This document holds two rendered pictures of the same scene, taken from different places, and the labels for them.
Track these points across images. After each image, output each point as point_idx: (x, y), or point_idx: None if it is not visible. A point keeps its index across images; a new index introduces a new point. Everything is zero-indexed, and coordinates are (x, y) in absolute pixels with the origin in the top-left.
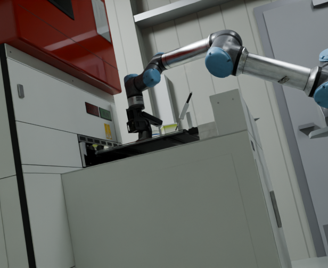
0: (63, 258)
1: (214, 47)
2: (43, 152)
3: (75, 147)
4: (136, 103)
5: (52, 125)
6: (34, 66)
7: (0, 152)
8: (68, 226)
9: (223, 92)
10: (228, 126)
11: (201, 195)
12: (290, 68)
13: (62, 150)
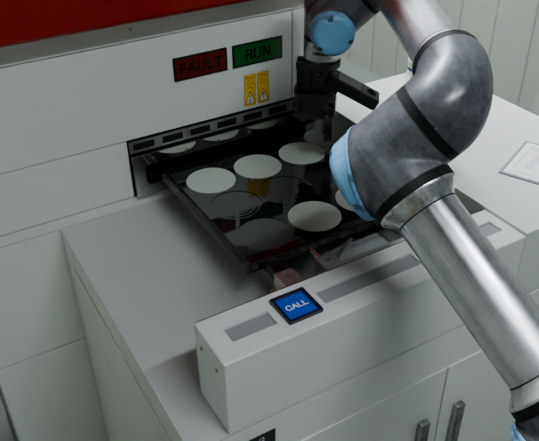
0: (55, 335)
1: (346, 143)
2: (10, 214)
3: (115, 169)
4: (311, 59)
5: (44, 157)
6: None
7: None
8: (75, 295)
9: (208, 343)
10: (209, 394)
11: (152, 440)
12: (490, 332)
13: (71, 189)
